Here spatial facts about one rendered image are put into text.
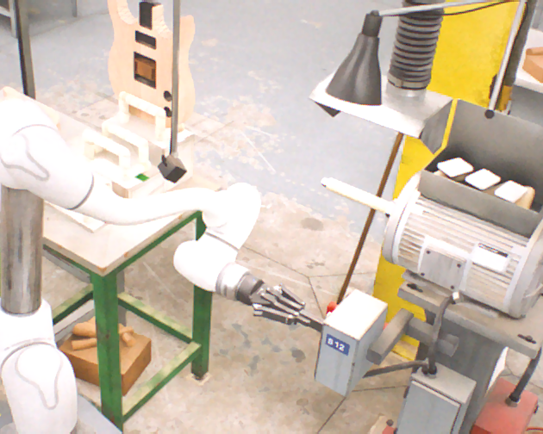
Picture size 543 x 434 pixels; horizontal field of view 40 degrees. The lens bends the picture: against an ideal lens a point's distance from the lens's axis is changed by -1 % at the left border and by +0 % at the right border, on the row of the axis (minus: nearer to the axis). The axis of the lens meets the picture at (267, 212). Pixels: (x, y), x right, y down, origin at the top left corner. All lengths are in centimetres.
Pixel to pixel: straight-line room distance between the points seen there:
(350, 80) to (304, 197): 257
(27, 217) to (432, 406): 110
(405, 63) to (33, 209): 93
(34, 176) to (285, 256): 237
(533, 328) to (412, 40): 75
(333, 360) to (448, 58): 129
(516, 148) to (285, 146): 300
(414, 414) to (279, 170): 266
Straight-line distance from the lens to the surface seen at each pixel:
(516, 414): 217
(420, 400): 199
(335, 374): 185
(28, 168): 155
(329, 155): 468
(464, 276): 181
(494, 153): 186
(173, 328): 303
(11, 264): 188
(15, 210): 179
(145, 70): 243
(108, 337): 239
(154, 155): 245
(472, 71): 270
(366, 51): 172
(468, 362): 198
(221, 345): 327
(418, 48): 181
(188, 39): 228
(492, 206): 175
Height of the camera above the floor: 231
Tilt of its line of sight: 35 degrees down
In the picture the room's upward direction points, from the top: 6 degrees clockwise
